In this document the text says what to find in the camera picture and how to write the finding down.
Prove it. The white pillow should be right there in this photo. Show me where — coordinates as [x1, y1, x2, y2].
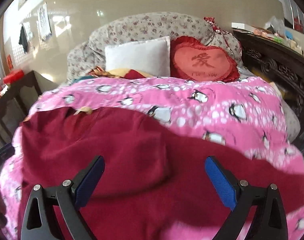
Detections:
[104, 36, 170, 77]

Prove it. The dark wooden headboard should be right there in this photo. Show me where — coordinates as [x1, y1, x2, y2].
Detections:
[233, 29, 304, 130]

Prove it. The dark wooden side table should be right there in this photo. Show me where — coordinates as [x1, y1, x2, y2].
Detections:
[0, 70, 57, 145]

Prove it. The red box on table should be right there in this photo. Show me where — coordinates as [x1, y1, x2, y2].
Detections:
[3, 69, 24, 85]

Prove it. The floral grey quilt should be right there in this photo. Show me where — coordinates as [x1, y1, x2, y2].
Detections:
[67, 12, 243, 84]

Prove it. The red patterned bag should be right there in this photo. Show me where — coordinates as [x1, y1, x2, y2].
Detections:
[204, 17, 231, 35]

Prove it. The yellow red folded cloth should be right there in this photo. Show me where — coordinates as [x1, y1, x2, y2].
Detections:
[88, 65, 155, 79]

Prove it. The dark red garment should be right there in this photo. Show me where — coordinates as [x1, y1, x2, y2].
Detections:
[18, 107, 304, 239]

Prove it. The red heart cushion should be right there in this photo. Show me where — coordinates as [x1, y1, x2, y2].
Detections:
[170, 36, 240, 82]

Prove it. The white wall poster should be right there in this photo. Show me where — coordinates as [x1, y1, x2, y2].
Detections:
[37, 2, 52, 42]

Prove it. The dark cloth hanging on wall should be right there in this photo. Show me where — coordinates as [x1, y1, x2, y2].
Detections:
[18, 25, 29, 54]

